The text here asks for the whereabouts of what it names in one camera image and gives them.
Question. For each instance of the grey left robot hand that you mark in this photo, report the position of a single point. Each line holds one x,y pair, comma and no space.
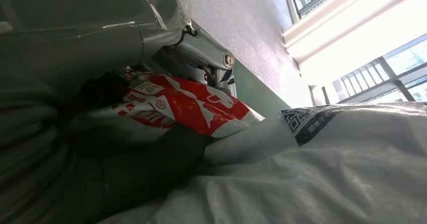
83,25

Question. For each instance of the grey-white courier bag red print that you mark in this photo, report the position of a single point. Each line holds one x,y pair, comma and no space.
317,175

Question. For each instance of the ribbed grey left arm sleeve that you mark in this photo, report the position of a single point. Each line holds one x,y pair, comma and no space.
26,155

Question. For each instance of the large dark-framed window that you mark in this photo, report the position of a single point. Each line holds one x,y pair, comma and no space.
383,79

